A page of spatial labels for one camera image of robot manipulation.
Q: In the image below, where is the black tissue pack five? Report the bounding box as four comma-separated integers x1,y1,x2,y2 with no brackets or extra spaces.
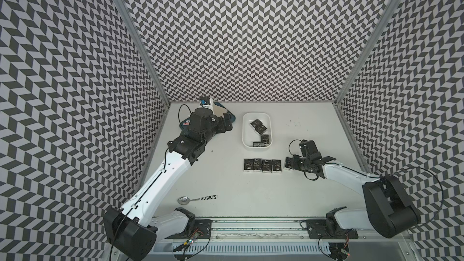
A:
285,157,293,170

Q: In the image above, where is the black tissue pack four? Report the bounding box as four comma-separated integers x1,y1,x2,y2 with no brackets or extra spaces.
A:
272,159,282,173

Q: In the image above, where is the white storage box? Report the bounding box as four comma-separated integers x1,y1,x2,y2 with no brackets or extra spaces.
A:
242,112,273,151

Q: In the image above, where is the black tissue pack six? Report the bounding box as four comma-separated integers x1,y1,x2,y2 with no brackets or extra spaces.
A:
250,119,263,128

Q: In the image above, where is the black tissue pack three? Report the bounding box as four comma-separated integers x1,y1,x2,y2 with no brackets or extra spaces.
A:
262,159,273,173

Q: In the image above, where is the black tissue pack seven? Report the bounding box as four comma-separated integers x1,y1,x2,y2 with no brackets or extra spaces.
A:
261,134,270,145

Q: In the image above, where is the black tissue pack two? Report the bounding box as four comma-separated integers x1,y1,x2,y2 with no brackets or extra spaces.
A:
253,158,262,172

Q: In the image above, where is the black tissue pack one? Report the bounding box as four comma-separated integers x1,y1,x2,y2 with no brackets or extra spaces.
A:
244,158,254,172

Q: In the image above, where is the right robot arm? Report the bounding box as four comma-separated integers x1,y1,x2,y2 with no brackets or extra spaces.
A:
285,140,421,238

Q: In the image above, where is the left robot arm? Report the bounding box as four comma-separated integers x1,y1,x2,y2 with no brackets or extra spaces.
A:
103,105,234,261

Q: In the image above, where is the beige folded cloth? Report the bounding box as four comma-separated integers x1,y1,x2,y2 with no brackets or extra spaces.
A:
213,103,228,117

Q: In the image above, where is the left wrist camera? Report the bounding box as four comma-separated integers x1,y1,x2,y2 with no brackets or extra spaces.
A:
199,96,214,110

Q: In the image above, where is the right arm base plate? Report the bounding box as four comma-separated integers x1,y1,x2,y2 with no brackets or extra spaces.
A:
300,219,359,240

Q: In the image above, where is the spoon with patterned handle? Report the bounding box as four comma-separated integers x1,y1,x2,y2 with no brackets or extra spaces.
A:
177,195,218,205

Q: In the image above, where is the aluminium front rail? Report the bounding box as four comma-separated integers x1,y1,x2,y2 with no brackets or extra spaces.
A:
108,217,414,244

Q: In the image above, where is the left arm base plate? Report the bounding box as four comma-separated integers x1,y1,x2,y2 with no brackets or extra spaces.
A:
166,219,212,240

